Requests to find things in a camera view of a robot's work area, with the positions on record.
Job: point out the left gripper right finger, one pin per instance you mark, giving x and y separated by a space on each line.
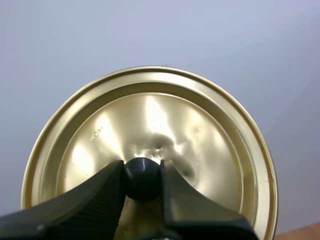
195 207

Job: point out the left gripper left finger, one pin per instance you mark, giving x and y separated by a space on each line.
82 207

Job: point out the gold lid with black knob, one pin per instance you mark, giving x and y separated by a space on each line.
155 120

